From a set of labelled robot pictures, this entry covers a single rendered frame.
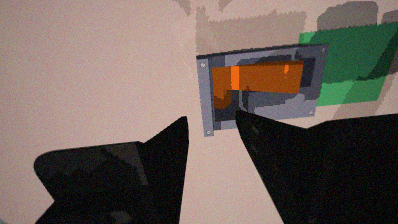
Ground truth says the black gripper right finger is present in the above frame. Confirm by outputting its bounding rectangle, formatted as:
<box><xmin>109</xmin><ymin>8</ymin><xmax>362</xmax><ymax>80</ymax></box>
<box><xmin>236</xmin><ymin>110</ymin><xmax>398</xmax><ymax>224</ymax></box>

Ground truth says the orange l-shaped part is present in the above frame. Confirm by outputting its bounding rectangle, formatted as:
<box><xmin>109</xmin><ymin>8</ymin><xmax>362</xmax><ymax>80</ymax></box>
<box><xmin>212</xmin><ymin>61</ymin><xmax>304</xmax><ymax>109</ymax></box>

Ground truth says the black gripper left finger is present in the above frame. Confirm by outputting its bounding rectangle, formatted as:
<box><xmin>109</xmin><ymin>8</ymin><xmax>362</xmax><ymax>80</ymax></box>
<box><xmin>34</xmin><ymin>116</ymin><xmax>189</xmax><ymax>224</ymax></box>

